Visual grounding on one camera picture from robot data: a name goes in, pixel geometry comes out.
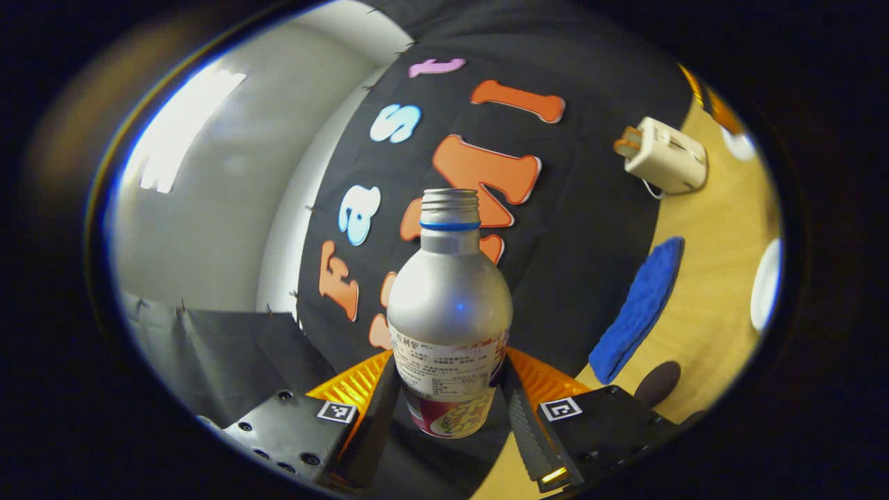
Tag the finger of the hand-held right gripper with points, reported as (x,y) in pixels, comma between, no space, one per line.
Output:
(691,83)
(722,111)

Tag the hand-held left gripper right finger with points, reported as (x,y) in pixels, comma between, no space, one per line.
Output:
(528,437)

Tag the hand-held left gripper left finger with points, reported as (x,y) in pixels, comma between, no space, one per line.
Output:
(375,430)

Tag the dark brown round coaster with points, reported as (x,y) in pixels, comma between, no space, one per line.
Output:
(656,383)

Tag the silver water bottle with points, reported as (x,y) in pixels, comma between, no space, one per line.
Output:
(448,298)

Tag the white toaster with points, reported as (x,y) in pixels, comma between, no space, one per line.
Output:
(670,156)

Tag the toasted bread slice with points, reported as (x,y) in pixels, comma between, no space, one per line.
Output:
(630,133)
(625,148)

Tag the blue towel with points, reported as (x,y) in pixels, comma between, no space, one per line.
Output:
(639,312)

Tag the black backdrop cloth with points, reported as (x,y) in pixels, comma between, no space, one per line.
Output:
(590,229)

